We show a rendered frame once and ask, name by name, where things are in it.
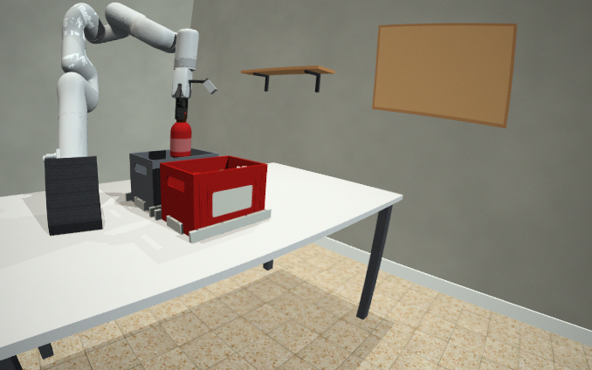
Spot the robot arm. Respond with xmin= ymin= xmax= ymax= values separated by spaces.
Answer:
xmin=43 ymin=3 xmax=199 ymax=162

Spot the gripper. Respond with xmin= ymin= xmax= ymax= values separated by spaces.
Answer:
xmin=171 ymin=66 xmax=196 ymax=120

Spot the red bottle crate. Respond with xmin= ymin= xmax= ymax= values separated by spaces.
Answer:
xmin=160 ymin=155 xmax=268 ymax=236

